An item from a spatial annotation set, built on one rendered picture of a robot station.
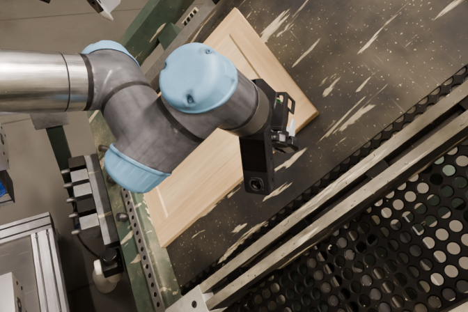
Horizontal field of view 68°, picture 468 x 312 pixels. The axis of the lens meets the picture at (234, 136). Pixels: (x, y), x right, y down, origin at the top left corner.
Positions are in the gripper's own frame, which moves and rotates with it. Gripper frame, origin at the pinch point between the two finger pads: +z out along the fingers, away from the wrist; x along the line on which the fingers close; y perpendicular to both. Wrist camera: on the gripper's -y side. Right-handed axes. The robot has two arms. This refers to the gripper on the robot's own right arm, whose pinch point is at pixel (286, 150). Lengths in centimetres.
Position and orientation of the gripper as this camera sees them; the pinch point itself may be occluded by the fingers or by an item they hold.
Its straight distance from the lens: 67.2
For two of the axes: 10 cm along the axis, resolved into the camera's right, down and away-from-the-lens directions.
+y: 1.4, -9.8, 1.7
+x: -8.9, -0.5, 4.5
